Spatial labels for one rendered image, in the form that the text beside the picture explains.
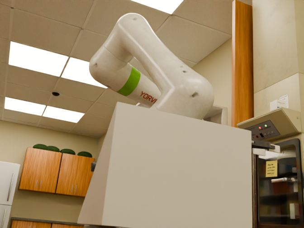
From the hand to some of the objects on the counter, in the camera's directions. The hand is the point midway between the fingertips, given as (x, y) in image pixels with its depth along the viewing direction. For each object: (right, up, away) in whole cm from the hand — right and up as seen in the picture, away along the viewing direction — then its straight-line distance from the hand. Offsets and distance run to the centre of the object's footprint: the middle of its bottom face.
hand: (267, 150), depth 147 cm
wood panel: (+12, -50, +29) cm, 59 cm away
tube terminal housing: (+18, -44, +8) cm, 48 cm away
